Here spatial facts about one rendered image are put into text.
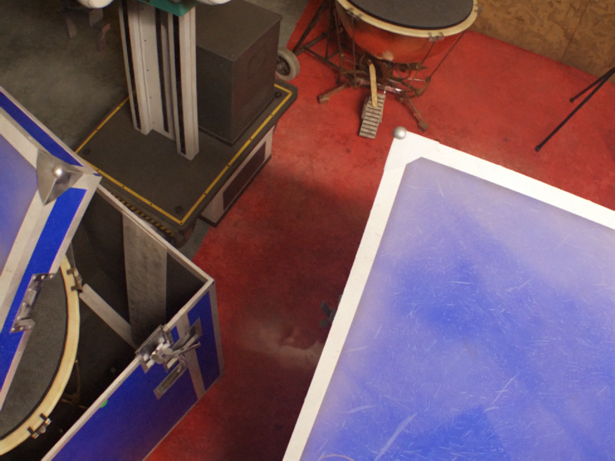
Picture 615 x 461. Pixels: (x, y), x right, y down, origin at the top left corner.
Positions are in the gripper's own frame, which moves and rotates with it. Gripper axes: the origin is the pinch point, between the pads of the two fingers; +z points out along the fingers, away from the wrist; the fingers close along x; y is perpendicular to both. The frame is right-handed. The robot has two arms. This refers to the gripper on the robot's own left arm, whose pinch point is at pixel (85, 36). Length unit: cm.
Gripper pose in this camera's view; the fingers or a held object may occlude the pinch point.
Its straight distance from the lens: 177.2
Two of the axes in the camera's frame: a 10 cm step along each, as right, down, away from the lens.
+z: -1.2, 5.5, 8.3
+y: -4.9, 6.9, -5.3
